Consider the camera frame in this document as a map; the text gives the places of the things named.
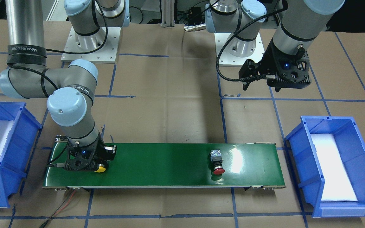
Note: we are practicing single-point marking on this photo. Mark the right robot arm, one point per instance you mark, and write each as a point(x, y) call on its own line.
point(70, 92)

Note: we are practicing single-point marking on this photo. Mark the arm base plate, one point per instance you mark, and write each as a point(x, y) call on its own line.
point(92, 48)
point(236, 53)

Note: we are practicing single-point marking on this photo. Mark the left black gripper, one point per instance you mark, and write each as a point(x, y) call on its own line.
point(268, 60)

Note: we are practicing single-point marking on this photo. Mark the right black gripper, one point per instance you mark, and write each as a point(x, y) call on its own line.
point(101, 152)

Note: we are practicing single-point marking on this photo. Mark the yellow push button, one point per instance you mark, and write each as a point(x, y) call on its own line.
point(100, 168)

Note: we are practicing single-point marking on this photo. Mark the blue bin robot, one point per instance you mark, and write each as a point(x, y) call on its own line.
point(352, 152)
point(18, 128)

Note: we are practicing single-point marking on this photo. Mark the aluminium frame post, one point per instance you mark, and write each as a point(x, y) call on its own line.
point(167, 10)

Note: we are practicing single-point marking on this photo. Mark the red push button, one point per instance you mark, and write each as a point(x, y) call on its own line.
point(216, 162)

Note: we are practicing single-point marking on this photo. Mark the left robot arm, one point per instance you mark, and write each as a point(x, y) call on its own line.
point(302, 22)

